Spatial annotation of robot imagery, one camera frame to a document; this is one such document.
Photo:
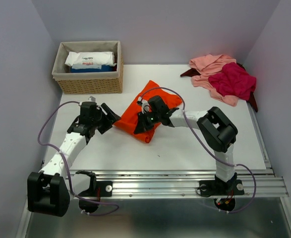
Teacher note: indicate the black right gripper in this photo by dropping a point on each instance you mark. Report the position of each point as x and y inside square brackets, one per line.
[142, 125]

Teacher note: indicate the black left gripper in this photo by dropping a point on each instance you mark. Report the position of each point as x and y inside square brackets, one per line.
[111, 117]

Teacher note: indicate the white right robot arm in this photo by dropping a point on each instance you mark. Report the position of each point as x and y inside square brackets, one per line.
[218, 131]

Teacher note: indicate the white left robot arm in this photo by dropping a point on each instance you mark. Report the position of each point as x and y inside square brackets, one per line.
[50, 190]

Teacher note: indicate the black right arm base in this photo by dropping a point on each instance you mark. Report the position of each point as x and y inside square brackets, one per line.
[225, 190]

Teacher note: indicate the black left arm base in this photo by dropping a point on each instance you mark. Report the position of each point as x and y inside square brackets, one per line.
[89, 186]

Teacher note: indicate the dark maroon t-shirt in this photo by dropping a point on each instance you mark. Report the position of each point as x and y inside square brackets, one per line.
[251, 101]

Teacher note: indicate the woven wicker basket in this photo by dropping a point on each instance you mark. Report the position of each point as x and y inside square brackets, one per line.
[88, 82]

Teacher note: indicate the white rolled t-shirt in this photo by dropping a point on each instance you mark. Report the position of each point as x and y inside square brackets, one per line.
[90, 58]

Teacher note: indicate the blue rolled t-shirt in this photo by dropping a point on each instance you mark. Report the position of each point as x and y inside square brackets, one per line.
[92, 68]

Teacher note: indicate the light pink t-shirt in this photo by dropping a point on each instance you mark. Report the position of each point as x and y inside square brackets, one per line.
[207, 66]

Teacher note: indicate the magenta t-shirt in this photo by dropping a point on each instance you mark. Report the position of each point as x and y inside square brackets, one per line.
[233, 80]

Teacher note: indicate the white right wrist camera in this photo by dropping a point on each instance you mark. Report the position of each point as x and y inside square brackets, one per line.
[145, 107]

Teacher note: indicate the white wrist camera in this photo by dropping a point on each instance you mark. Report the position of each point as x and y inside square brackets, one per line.
[145, 107]
[92, 99]

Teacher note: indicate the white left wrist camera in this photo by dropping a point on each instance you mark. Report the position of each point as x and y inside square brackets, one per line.
[92, 99]

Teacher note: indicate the aluminium mounting rail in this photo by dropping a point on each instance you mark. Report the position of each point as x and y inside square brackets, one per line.
[183, 184]

